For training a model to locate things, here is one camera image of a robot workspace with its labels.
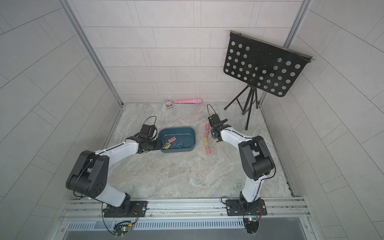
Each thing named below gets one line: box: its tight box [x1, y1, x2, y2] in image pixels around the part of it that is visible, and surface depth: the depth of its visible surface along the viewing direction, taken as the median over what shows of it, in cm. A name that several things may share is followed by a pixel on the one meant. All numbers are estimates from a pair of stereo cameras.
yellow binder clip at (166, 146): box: [162, 142, 171, 150], surface depth 93 cm
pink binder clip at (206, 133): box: [204, 130, 210, 138], surface depth 101 cm
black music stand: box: [223, 30, 314, 130], surface depth 79 cm
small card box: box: [163, 99, 174, 108], surface depth 118 cm
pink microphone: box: [173, 98, 203, 104], surface depth 118 cm
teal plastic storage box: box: [158, 127, 196, 153], surface depth 97 cm
